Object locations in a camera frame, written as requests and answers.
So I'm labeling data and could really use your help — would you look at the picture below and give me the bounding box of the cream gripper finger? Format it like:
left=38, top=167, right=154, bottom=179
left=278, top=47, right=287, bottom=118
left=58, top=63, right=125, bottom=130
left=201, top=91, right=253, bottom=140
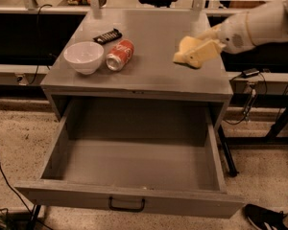
left=196, top=28, right=218, bottom=40
left=185, top=41, right=221, bottom=68

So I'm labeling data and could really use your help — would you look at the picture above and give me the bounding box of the yellow sponge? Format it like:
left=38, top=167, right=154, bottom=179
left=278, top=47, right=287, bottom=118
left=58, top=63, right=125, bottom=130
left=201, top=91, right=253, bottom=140
left=173, top=36, right=202, bottom=63

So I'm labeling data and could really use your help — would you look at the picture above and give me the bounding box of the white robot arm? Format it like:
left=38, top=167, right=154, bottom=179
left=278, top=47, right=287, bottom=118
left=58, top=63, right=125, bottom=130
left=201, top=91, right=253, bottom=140
left=183, top=0, right=288, bottom=68

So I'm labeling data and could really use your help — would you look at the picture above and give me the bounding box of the grey drawer cabinet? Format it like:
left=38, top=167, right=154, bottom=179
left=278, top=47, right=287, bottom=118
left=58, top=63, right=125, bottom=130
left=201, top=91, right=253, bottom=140
left=41, top=9, right=232, bottom=127

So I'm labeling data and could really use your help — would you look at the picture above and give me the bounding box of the open grey top drawer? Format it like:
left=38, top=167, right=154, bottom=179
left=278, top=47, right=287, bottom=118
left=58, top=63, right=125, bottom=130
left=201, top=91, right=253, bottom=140
left=15, top=98, right=243, bottom=219

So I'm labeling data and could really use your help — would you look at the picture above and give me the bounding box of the black power adapter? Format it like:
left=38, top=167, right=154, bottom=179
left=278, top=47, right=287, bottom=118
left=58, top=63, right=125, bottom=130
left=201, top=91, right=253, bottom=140
left=242, top=68, right=259, bottom=79

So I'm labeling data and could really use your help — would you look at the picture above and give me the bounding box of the red soda can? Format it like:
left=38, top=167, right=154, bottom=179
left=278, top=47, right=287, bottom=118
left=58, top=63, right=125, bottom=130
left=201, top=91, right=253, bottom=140
left=106, top=39, right=134, bottom=71

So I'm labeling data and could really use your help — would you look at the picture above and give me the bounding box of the black snack bar wrapper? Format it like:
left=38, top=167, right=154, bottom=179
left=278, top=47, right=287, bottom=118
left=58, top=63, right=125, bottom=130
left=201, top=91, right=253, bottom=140
left=93, top=29, right=122, bottom=45

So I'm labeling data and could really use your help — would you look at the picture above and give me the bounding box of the black stand leg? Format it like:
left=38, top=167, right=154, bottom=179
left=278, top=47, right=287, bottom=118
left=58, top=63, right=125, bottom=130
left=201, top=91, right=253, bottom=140
left=218, top=126, right=238, bottom=177

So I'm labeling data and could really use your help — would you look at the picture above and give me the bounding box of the white bowl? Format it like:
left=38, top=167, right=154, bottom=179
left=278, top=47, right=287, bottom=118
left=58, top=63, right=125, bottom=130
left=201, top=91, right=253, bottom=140
left=63, top=41, right=105, bottom=75

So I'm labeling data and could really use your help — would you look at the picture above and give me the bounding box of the black sneaker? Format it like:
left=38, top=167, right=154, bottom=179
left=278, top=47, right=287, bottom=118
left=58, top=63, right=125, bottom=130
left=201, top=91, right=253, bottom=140
left=244, top=204, right=288, bottom=230

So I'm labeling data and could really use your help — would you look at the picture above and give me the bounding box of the black drawer handle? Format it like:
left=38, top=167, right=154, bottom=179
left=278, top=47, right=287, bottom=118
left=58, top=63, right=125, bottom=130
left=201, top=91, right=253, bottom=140
left=108, top=196, right=146, bottom=213

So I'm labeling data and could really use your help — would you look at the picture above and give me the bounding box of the black floor cable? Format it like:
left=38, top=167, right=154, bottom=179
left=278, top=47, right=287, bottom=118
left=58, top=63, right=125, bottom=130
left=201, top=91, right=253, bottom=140
left=0, top=137, right=54, bottom=230

